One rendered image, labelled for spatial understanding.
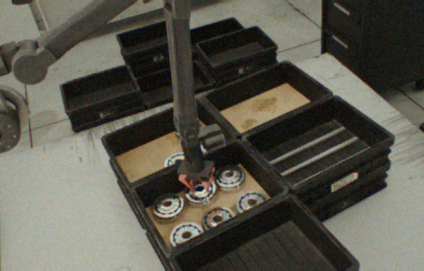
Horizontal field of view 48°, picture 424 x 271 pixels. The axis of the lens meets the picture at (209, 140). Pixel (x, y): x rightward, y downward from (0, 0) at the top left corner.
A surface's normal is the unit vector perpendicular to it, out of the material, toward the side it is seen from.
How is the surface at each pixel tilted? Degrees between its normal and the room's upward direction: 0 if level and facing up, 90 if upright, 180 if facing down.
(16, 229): 0
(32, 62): 85
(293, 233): 0
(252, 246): 0
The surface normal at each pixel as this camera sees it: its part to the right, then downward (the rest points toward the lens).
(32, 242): -0.13, -0.76
